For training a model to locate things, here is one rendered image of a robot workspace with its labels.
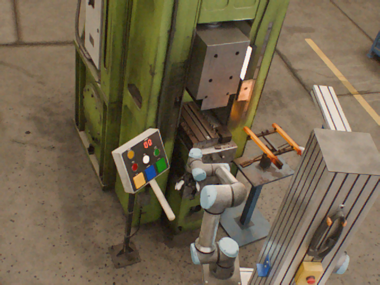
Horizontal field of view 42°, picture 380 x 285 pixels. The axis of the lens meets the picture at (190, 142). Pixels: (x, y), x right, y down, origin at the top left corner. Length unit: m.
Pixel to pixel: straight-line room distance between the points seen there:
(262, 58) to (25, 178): 2.27
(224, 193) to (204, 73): 0.88
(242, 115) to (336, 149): 1.77
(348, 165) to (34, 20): 5.22
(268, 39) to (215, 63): 0.49
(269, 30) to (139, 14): 0.85
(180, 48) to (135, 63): 0.51
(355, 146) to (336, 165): 0.16
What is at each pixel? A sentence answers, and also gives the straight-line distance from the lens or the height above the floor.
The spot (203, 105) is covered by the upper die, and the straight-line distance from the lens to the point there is 3.23.
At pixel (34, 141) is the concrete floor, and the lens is 4.81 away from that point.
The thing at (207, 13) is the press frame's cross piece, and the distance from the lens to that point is 3.01.
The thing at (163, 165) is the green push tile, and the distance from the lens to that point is 3.19.
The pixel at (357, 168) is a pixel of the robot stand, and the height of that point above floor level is 2.03.
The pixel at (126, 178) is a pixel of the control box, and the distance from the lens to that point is 3.03.
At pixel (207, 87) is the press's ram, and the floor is 1.45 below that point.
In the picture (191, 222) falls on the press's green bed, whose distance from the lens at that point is 4.05.
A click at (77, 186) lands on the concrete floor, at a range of 4.39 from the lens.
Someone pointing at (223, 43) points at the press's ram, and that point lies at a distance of 3.01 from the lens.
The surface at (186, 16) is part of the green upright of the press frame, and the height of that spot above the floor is 1.88.
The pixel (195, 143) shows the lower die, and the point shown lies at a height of 0.98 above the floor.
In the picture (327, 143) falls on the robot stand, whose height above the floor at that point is 2.03.
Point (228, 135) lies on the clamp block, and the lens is 3.56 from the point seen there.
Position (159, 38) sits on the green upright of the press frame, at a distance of 2.95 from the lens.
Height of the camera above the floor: 3.24
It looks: 41 degrees down
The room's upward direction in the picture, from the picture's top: 12 degrees clockwise
